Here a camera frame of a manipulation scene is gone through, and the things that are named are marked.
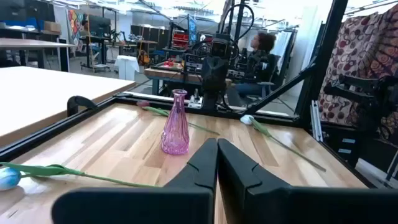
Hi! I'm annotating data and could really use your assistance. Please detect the black electronics box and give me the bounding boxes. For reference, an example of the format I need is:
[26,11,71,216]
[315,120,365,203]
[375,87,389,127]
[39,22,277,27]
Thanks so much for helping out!
[183,52,205,74]

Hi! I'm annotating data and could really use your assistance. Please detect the grey office chair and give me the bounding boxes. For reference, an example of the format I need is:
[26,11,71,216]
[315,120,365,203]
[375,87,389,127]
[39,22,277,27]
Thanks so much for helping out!
[245,54,282,100]

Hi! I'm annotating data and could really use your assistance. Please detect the black rolling desk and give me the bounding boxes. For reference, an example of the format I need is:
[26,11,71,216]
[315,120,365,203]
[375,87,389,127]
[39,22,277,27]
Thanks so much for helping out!
[80,34,111,72]

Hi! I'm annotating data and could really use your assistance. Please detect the white aluminium profile strips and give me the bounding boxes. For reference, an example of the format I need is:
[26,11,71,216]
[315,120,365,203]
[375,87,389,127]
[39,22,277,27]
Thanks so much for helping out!
[310,100,324,142]

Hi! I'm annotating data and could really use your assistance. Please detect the blue banner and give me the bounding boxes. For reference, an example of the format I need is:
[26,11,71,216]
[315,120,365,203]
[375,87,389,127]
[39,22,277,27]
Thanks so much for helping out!
[187,15,198,44]

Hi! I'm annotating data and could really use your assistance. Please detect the grey topped table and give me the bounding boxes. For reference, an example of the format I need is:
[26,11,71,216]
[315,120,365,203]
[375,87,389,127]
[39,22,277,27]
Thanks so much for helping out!
[0,37,76,72]

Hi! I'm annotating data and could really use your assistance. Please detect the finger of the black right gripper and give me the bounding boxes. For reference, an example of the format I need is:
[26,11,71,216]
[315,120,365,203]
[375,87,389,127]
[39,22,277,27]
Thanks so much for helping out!
[201,57,216,91]
[215,57,230,91]

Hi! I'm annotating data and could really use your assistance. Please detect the red storage bins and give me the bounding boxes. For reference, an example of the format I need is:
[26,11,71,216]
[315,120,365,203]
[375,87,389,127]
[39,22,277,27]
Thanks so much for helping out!
[172,29,190,50]

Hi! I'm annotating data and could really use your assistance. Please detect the white cloth covered bin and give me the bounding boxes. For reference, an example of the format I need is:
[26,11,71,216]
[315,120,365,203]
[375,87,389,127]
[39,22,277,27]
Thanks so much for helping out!
[114,55,141,82]

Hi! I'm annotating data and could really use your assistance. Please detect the person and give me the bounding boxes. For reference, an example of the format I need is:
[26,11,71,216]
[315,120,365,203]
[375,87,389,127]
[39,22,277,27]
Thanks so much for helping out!
[79,20,91,37]
[233,32,280,97]

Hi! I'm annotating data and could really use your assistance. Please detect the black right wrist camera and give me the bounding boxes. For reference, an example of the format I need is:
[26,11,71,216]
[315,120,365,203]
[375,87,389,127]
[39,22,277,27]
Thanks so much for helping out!
[211,37,231,58]

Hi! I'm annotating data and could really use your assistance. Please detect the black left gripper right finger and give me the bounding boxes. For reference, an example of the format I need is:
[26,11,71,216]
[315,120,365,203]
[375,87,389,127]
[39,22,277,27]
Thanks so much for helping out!
[217,138,398,224]

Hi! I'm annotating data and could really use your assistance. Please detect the patterned maroon cloth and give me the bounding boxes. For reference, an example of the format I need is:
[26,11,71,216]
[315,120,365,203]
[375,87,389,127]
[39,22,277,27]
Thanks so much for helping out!
[317,4,398,144]

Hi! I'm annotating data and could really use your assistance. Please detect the white artificial tulip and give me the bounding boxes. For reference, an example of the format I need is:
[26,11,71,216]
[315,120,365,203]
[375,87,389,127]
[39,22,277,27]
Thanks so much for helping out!
[239,114,327,173]
[0,161,159,192]

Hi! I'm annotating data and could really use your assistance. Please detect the black aluminium frame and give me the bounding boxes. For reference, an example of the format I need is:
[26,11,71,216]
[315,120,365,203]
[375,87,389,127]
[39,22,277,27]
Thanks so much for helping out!
[0,0,377,189]

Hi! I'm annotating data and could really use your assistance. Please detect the black equipment rack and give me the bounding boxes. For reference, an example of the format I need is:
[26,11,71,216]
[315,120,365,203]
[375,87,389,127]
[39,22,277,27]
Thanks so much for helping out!
[323,73,398,169]

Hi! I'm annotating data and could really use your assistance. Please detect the red artificial tulip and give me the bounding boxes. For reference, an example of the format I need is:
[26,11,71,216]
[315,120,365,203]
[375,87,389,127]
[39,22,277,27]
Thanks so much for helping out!
[136,99,221,136]

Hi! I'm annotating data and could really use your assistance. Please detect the brown cardboard box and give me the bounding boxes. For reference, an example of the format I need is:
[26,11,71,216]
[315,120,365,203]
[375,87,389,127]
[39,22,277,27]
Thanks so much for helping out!
[43,21,62,34]

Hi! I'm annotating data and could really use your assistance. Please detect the black frame clamp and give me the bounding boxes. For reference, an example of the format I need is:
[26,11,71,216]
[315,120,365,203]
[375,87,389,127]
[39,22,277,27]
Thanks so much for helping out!
[67,95,99,118]

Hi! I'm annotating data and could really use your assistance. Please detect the pink glass vase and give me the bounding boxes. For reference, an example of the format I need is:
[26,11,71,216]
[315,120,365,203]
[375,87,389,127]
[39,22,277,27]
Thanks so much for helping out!
[160,88,190,156]

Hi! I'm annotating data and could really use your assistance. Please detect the dark computer monitor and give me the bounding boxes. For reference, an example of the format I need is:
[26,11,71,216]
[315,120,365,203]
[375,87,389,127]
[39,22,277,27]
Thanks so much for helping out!
[88,14,112,37]

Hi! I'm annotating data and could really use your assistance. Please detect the colourful wall poster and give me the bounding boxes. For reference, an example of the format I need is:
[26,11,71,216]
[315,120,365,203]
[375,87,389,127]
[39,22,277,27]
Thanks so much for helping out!
[67,9,86,46]

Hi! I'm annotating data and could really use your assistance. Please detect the wooden workbench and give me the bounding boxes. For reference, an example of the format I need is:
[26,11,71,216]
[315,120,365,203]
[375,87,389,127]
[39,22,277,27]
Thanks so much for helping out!
[144,67,233,96]

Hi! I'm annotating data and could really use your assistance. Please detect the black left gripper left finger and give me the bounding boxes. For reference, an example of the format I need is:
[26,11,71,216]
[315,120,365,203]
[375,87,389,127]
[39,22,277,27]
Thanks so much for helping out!
[51,138,218,224]

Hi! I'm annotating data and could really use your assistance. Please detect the large beige table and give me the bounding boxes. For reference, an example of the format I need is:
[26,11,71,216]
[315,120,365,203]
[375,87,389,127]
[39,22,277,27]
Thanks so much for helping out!
[0,65,137,147]

